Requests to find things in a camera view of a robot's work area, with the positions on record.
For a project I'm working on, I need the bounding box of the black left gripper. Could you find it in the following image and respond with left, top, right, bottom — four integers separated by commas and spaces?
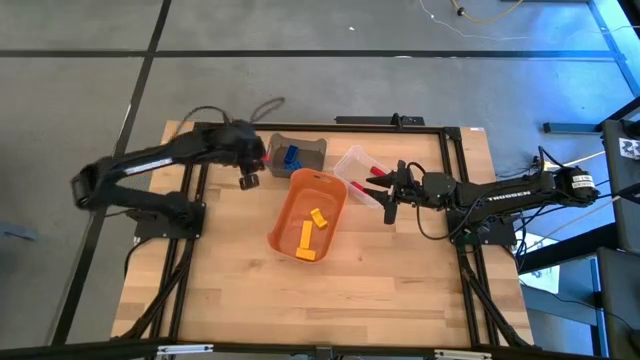
214, 121, 271, 175

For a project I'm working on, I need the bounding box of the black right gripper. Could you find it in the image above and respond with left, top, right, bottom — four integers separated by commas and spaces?
367, 159, 429, 207

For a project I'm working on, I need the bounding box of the orange plastic bin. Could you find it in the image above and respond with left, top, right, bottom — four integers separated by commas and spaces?
266, 167, 349, 265

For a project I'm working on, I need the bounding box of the long yellow block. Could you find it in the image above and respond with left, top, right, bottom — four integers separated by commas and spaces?
298, 220, 314, 250

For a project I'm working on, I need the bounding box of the clear plastic container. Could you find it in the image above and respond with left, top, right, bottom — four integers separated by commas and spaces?
333, 144, 396, 210

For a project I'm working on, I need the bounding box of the grey plastic bin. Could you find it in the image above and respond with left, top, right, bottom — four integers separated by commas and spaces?
267, 132, 329, 179

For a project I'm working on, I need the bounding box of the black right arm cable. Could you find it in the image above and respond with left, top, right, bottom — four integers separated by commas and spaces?
414, 202, 484, 242

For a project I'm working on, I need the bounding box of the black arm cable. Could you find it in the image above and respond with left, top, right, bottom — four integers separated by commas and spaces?
414, 202, 484, 242
174, 96, 287, 129

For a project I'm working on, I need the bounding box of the black table frame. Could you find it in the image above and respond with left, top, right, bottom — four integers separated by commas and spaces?
112, 121, 534, 360

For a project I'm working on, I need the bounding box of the black mount bar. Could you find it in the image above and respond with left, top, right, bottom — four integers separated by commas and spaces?
334, 112, 426, 127

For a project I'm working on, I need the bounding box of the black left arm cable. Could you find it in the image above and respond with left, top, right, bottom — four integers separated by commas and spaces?
174, 96, 287, 129

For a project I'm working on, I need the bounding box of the white floor cable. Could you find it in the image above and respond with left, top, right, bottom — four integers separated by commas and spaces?
418, 0, 532, 42

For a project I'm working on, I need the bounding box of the yellow cable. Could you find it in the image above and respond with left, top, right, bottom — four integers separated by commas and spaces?
449, 0, 525, 25

